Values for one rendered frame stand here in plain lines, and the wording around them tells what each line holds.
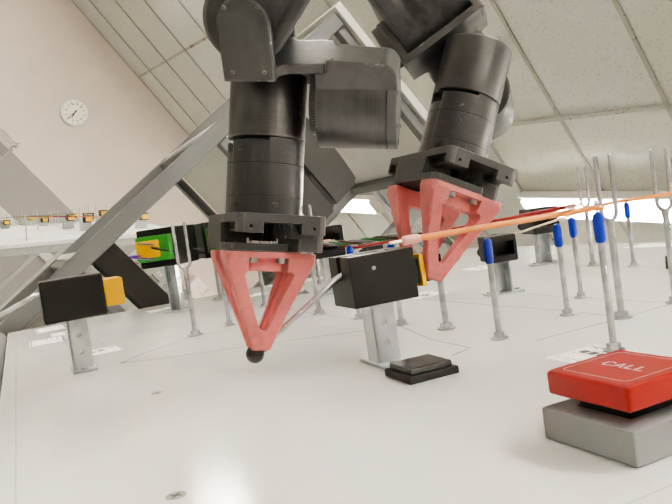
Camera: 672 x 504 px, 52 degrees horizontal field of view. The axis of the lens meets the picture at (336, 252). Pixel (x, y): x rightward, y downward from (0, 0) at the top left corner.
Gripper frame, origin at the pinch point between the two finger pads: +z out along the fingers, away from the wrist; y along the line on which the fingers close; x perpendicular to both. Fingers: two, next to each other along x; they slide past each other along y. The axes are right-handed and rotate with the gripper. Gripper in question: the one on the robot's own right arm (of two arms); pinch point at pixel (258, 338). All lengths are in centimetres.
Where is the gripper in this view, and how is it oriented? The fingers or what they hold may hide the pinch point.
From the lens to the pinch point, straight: 52.3
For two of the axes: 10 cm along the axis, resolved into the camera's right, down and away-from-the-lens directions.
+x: -9.3, -0.3, -3.7
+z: -0.4, 10.0, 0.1
